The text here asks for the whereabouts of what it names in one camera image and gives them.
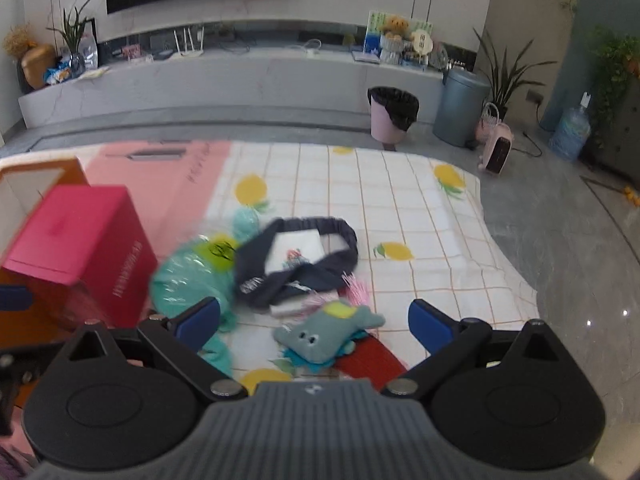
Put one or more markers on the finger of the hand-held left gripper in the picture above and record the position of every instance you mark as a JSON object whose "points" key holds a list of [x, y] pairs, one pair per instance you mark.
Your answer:
{"points": [[15, 298], [12, 385]]}

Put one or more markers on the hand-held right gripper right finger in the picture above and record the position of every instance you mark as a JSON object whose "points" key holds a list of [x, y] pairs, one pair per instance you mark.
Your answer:
{"points": [[430, 322]]}

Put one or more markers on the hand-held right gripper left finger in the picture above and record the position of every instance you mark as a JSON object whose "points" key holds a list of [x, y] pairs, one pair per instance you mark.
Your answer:
{"points": [[200, 317]]}

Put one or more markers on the teal plush backpack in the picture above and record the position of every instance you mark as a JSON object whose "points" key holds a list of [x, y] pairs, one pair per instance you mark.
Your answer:
{"points": [[190, 275]]}

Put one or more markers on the navy and white printed garment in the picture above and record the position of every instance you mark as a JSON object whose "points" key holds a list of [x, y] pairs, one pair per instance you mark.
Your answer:
{"points": [[255, 260]]}

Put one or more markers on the grey plush toy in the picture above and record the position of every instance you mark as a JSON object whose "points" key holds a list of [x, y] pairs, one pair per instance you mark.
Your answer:
{"points": [[325, 332]]}

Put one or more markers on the orange cardboard box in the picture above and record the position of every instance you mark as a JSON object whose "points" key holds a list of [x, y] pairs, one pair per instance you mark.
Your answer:
{"points": [[75, 172]]}

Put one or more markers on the pink plush toy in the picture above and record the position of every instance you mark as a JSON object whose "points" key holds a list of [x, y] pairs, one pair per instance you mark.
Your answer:
{"points": [[357, 287]]}

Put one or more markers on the red storage box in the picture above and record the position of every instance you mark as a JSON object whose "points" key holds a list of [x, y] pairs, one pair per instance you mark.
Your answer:
{"points": [[85, 240]]}

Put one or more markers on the lemon checked tablecloth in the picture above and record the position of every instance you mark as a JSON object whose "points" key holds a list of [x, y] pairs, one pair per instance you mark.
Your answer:
{"points": [[400, 210]]}

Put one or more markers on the pink box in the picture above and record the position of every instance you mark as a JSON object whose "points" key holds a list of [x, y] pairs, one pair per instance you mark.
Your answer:
{"points": [[165, 180]]}

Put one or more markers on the pink heater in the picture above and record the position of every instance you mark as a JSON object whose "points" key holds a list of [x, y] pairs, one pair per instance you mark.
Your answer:
{"points": [[497, 152]]}

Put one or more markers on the pink trash bin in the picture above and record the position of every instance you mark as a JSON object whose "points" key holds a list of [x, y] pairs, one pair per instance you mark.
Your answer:
{"points": [[387, 127]]}

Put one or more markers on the pink woven basket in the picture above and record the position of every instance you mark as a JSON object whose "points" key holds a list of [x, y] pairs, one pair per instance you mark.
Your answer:
{"points": [[487, 125]]}

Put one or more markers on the grey pedal bin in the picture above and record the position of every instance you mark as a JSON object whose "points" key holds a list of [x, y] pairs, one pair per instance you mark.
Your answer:
{"points": [[460, 110]]}

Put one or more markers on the snack packets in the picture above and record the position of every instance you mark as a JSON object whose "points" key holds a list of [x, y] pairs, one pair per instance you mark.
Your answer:
{"points": [[57, 74]]}

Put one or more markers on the marble TV cabinet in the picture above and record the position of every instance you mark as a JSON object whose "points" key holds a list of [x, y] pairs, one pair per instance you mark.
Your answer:
{"points": [[225, 90]]}

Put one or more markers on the golden vase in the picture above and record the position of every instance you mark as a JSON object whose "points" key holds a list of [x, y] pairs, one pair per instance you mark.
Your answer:
{"points": [[39, 67]]}

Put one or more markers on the blue water bottle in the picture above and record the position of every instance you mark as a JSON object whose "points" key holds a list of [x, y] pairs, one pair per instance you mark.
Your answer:
{"points": [[570, 132]]}

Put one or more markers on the small orange object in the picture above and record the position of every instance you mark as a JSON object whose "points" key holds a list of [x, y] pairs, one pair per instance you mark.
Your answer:
{"points": [[628, 193]]}

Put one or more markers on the papers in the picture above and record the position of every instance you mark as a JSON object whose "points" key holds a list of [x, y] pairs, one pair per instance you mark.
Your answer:
{"points": [[94, 73]]}

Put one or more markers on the tall potted plant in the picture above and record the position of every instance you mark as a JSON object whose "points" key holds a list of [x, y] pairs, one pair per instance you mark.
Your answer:
{"points": [[505, 80]]}

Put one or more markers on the dried flowers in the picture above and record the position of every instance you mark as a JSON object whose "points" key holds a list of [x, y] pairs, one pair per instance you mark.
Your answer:
{"points": [[17, 40]]}

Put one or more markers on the white router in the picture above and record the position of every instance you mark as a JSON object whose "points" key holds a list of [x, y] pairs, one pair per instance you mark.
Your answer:
{"points": [[187, 51]]}

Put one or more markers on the plant in glass vase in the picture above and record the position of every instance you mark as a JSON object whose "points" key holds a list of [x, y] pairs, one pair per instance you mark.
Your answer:
{"points": [[75, 35]]}

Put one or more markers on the pink card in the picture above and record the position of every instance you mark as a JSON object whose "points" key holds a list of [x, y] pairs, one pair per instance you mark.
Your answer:
{"points": [[132, 52]]}

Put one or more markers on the teddy bear bouquet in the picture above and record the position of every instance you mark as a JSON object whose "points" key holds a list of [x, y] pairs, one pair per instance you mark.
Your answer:
{"points": [[395, 35]]}

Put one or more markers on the green picture board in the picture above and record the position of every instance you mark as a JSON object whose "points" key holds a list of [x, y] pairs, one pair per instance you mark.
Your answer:
{"points": [[372, 30]]}

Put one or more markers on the leafy green plant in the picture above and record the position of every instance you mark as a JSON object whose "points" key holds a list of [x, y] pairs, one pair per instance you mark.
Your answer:
{"points": [[612, 75]]}

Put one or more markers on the wall socket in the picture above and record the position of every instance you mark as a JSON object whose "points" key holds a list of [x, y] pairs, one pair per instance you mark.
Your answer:
{"points": [[535, 96]]}

